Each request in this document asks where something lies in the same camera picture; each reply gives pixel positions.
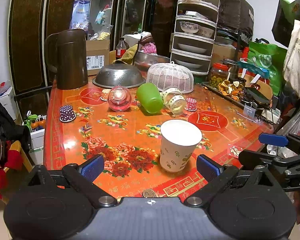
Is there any white paper cup green print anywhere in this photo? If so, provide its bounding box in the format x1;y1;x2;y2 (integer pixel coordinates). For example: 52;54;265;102
160;120;202;173

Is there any black bag on chair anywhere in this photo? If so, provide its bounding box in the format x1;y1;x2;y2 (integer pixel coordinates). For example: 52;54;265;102
0;103;31;170

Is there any green plastic cup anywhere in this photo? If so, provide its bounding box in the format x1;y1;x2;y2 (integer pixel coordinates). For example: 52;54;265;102
136;83;164;114

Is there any white box red lid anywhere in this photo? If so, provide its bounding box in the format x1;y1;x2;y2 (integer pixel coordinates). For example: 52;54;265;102
0;80;18;120

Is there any tray of dried peels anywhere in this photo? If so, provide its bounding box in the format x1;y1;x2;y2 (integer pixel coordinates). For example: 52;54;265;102
202;80;273;110

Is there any white canvas tote bag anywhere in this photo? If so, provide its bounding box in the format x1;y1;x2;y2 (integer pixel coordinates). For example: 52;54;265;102
283;20;300;98

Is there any purple polka dot cupcake liner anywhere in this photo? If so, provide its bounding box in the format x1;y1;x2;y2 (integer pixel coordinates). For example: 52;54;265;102
59;105;76;123

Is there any stainless steel colander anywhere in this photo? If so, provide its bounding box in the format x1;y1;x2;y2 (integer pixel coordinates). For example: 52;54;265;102
92;63;146;88

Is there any brown plastic pitcher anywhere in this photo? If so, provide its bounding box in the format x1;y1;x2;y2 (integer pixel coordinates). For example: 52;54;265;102
44;29;88;90

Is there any white mesh food cover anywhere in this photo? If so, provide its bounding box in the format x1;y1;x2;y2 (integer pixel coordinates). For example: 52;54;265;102
146;62;194;94

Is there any steel basin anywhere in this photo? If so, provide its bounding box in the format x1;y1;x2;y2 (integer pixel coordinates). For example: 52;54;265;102
133;51;170;71

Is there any red lid pickle jar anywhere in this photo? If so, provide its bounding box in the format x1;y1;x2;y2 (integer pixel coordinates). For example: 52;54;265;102
209;63;229;89

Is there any white tiered dish rack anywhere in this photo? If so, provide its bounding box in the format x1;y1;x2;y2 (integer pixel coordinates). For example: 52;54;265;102
171;0;220;75

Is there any olive green cloth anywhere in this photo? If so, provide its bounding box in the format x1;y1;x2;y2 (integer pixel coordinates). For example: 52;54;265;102
113;44;138;64

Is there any red polka dot cupcake liner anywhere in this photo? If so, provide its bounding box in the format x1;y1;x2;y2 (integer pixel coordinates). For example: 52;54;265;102
185;98;197;112

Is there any clear jar yellow label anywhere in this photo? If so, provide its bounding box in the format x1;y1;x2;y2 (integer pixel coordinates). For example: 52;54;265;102
161;87;186;115

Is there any cardboard box with label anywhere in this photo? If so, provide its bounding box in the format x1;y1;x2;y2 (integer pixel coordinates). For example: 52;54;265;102
86;40;110;76

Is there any blue white snack bag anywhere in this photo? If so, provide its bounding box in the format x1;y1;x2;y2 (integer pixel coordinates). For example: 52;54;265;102
69;0;91;32

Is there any coin on table edge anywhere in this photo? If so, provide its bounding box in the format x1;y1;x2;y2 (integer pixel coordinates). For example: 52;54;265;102
142;189;157;198

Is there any green shopping bag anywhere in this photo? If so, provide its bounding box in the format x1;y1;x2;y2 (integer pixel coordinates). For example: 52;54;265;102
248;38;287;96

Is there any black covered appliance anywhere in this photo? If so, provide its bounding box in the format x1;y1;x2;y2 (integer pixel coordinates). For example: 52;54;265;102
217;0;254;44

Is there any red label soda bottle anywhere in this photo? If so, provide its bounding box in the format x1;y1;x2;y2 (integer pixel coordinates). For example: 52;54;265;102
116;37;127;59

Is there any blue floral bowl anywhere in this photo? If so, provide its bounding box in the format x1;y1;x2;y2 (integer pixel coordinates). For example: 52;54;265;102
180;22;199;34

